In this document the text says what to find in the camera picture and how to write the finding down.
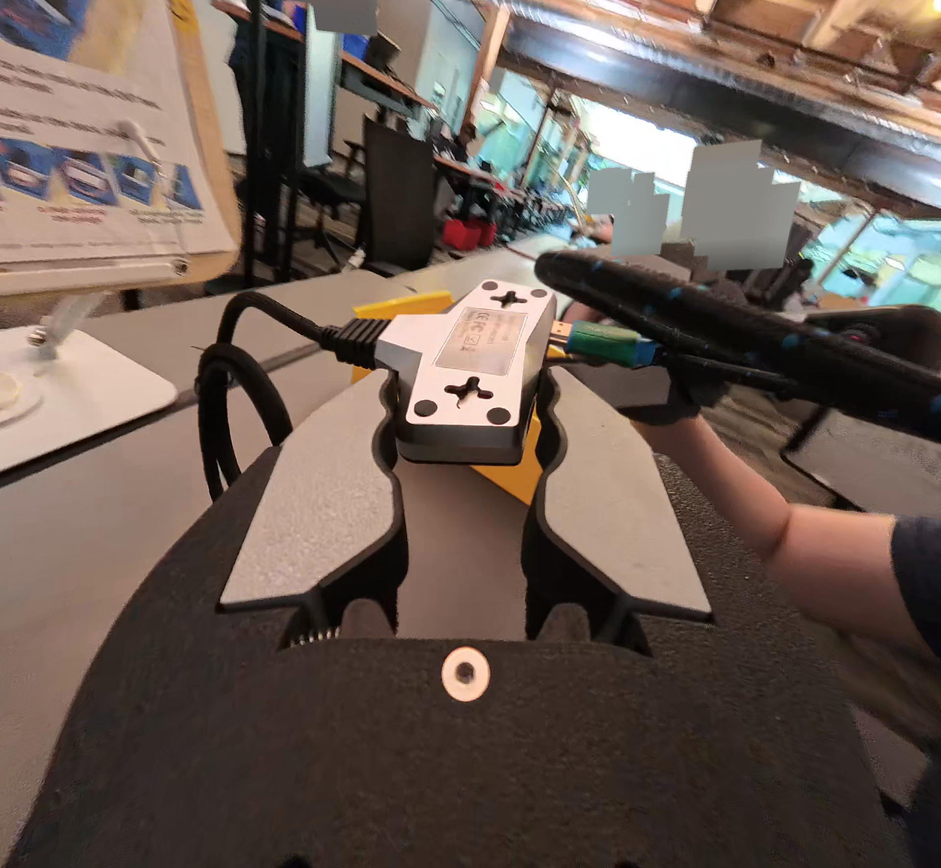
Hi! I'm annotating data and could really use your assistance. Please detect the black cable with silver plug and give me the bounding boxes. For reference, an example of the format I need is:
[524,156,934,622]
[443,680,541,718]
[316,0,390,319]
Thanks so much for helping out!
[196,289,386,505]

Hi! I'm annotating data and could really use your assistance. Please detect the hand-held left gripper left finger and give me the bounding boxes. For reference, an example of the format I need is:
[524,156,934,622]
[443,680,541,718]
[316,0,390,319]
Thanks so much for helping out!
[218,373,407,613]

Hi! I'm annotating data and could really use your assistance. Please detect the person's right forearm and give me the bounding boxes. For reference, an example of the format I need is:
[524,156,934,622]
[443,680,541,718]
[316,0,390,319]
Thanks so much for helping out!
[662,406,916,651]

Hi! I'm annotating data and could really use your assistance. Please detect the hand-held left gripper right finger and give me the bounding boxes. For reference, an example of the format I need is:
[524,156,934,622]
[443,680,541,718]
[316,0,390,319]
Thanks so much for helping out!
[530,369,714,622]

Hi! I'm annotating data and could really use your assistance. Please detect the braided hdmi cable green plugs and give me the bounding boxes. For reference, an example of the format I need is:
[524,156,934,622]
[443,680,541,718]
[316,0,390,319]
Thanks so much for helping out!
[533,250,941,443]

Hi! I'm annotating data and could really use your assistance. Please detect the instruction sheet on stand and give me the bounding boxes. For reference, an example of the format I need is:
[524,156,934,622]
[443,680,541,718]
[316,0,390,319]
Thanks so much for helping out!
[0,0,245,299]

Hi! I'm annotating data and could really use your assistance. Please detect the red plastic crate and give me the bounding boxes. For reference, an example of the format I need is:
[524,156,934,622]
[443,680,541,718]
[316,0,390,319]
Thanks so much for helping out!
[442,216,501,252]

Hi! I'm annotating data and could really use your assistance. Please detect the person's right hand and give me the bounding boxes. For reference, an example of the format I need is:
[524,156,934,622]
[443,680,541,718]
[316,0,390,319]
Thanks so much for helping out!
[647,354,736,428]

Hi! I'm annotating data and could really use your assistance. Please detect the yellow plastic bin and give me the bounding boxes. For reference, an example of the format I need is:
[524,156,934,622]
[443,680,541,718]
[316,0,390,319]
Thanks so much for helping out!
[350,289,582,509]

